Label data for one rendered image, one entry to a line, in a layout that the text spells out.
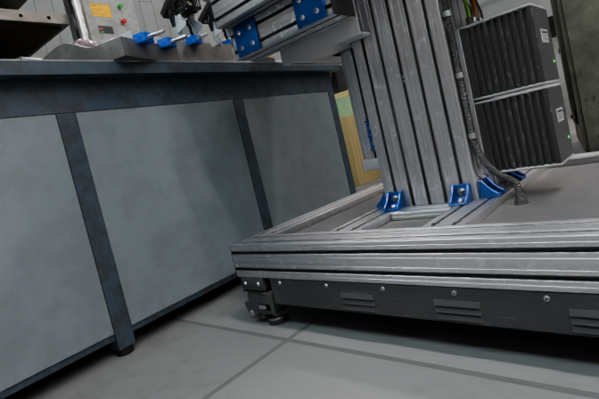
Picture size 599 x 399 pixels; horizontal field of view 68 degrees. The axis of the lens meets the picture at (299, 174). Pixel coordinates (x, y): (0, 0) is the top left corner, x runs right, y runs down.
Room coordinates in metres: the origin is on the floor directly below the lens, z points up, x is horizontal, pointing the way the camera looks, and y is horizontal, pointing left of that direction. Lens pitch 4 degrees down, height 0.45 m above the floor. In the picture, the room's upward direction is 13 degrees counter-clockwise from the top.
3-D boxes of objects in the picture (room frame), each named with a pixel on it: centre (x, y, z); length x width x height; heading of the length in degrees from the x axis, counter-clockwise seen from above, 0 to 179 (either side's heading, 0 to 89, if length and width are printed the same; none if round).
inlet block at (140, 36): (1.31, 0.34, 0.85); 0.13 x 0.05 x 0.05; 68
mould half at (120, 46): (1.46, 0.58, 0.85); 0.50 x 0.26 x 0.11; 68
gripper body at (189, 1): (1.58, 0.26, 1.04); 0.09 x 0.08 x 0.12; 51
